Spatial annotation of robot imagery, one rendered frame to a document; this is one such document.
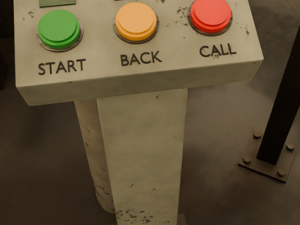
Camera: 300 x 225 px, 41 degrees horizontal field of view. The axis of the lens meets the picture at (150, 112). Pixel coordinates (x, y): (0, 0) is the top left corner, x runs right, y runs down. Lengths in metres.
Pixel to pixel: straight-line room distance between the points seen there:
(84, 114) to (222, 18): 0.34
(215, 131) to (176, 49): 0.70
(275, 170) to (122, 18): 0.71
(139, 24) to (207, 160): 0.67
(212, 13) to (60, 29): 0.15
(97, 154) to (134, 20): 0.40
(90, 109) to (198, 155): 0.45
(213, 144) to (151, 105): 0.63
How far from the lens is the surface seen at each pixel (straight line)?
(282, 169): 1.04
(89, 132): 0.70
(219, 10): 0.41
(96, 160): 0.77
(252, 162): 1.03
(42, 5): 0.43
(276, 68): 1.29
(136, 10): 0.40
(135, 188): 0.58
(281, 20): 1.49
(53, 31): 0.40
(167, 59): 0.39
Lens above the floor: 0.84
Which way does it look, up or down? 49 degrees down
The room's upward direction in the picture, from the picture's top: 1 degrees counter-clockwise
